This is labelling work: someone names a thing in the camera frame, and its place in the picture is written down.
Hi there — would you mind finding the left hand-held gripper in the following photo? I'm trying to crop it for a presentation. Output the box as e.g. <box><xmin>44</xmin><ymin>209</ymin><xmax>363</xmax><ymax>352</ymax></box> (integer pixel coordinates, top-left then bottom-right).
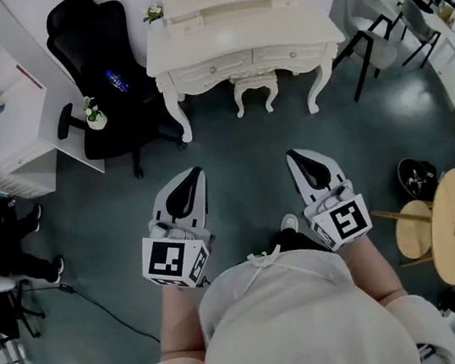
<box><xmin>126</xmin><ymin>165</ymin><xmax>225</xmax><ymax>296</ymax></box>

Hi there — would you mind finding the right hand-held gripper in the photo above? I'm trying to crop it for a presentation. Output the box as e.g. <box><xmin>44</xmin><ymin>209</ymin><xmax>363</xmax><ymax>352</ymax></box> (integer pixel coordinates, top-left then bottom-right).
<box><xmin>284</xmin><ymin>137</ymin><xmax>376</xmax><ymax>256</ymax></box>

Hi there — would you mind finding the white ornate dressing table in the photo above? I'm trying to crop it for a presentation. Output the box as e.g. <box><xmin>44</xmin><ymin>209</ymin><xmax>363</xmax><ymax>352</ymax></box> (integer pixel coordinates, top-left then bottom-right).
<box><xmin>135</xmin><ymin>0</ymin><xmax>359</xmax><ymax>148</ymax></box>

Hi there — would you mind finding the person's left forearm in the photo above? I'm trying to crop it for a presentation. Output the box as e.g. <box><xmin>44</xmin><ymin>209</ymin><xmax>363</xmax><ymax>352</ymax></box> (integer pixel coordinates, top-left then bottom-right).
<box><xmin>150</xmin><ymin>280</ymin><xmax>222</xmax><ymax>364</ymax></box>

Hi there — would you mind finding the person's right forearm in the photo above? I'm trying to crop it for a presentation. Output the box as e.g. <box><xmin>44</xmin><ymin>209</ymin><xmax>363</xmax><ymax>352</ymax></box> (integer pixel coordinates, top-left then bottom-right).
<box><xmin>339</xmin><ymin>231</ymin><xmax>408</xmax><ymax>312</ymax></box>

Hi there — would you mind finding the white ornate desk drawer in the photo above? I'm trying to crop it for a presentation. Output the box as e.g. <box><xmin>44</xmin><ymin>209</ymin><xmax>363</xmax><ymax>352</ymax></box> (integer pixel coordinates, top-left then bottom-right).
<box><xmin>169</xmin><ymin>53</ymin><xmax>258</xmax><ymax>96</ymax></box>
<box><xmin>251</xmin><ymin>38</ymin><xmax>332</xmax><ymax>77</ymax></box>

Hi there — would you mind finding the person's white shoe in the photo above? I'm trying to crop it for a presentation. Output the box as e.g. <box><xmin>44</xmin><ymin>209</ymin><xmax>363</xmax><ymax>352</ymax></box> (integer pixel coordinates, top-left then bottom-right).
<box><xmin>278</xmin><ymin>212</ymin><xmax>300</xmax><ymax>234</ymax></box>

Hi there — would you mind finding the black round bag white print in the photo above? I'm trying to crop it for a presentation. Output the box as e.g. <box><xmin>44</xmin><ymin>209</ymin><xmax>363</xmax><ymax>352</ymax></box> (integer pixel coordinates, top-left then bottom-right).
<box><xmin>394</xmin><ymin>152</ymin><xmax>442</xmax><ymax>201</ymax></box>

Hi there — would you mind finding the small round wooden stool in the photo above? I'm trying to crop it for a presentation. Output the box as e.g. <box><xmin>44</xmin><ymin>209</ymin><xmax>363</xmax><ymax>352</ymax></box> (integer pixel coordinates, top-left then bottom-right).
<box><xmin>369</xmin><ymin>198</ymin><xmax>442</xmax><ymax>272</ymax></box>

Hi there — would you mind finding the white carved stool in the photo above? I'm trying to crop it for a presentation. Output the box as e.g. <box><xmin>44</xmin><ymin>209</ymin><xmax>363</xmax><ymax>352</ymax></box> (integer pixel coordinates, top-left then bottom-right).
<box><xmin>229</xmin><ymin>69</ymin><xmax>284</xmax><ymax>119</ymax></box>

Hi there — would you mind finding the small round-pot flower plant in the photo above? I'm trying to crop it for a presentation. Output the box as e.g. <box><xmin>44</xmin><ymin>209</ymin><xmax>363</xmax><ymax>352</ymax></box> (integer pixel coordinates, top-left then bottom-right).
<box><xmin>80</xmin><ymin>94</ymin><xmax>110</xmax><ymax>132</ymax></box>

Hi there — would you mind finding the blue-capped water bottle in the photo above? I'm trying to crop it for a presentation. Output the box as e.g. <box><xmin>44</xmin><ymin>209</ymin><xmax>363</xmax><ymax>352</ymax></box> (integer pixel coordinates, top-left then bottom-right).
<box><xmin>104</xmin><ymin>67</ymin><xmax>130</xmax><ymax>97</ymax></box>

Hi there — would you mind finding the person's white top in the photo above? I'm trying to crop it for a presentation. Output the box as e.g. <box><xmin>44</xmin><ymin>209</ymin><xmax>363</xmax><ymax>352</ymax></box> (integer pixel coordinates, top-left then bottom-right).
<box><xmin>121</xmin><ymin>218</ymin><xmax>455</xmax><ymax>364</ymax></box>

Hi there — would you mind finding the black office chair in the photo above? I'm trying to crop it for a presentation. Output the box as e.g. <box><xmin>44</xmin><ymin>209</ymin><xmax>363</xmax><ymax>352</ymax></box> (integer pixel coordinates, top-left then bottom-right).
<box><xmin>36</xmin><ymin>0</ymin><xmax>192</xmax><ymax>190</ymax></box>

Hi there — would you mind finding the white flower plant white pot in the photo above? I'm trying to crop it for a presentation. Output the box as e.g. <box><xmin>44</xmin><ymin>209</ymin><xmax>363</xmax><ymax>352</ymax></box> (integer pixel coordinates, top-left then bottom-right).
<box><xmin>140</xmin><ymin>2</ymin><xmax>167</xmax><ymax>30</ymax></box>

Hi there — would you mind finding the black floor cable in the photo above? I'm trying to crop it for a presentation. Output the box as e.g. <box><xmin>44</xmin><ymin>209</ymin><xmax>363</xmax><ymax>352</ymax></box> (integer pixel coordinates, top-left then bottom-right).
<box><xmin>57</xmin><ymin>268</ymin><xmax>162</xmax><ymax>357</ymax></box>

